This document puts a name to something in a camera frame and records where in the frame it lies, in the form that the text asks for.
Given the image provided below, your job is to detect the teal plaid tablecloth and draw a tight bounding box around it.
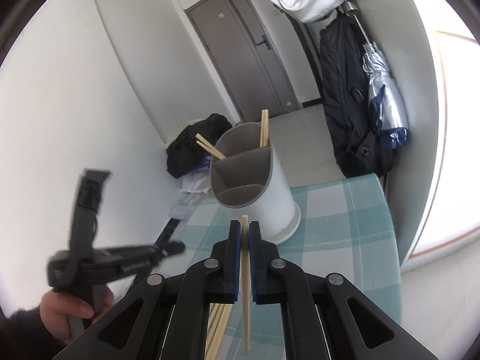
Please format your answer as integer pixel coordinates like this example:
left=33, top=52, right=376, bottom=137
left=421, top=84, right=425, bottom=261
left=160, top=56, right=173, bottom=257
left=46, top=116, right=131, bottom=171
left=128, top=173, right=403, bottom=360

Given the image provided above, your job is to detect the blue cardboard box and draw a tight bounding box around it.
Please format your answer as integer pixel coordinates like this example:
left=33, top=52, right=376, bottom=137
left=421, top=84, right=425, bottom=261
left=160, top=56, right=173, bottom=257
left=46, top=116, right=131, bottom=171
left=193, top=155, right=212, bottom=172

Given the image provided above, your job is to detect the grey plastic parcel bag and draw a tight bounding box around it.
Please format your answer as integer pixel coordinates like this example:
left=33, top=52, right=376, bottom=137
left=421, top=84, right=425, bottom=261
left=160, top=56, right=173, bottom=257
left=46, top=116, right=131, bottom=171
left=169, top=193, right=203, bottom=220

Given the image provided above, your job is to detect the long wooden chopstick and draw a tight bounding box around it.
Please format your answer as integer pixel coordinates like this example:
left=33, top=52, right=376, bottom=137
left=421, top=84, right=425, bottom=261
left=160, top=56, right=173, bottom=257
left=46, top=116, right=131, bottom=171
left=240, top=215, right=251, bottom=356

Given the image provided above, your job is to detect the person's left hand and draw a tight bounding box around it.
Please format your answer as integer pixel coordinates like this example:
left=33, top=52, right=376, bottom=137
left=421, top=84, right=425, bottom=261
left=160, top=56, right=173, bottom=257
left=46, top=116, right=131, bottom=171
left=39, top=288, right=114, bottom=345

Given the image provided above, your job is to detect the black jacket on floor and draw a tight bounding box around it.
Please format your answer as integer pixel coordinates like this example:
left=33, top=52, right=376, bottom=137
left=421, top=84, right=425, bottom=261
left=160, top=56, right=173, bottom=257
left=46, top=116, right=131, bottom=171
left=167, top=113, right=232, bottom=179

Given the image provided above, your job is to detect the white grey utensil holder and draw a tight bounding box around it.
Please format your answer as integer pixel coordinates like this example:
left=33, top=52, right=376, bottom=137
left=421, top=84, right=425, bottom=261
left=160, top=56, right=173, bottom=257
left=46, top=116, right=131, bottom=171
left=210, top=122, right=301, bottom=245

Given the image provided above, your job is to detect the white plastic parcel bag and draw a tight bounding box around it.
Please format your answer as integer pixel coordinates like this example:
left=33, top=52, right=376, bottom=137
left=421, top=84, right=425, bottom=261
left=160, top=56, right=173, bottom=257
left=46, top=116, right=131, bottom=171
left=181, top=172, right=211, bottom=194

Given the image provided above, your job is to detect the grey entrance door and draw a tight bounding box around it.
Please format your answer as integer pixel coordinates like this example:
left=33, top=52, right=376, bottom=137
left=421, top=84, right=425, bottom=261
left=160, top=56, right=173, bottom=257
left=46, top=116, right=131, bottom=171
left=186, top=0, right=299, bottom=122

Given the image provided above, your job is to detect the silver folded umbrella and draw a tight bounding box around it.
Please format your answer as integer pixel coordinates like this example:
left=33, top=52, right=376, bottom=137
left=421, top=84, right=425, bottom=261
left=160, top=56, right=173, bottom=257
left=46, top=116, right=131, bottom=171
left=363, top=42, right=409, bottom=150

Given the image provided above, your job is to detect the black hanging coat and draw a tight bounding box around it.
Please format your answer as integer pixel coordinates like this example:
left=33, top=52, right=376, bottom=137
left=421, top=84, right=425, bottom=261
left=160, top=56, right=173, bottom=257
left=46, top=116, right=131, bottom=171
left=320, top=11, right=394, bottom=178

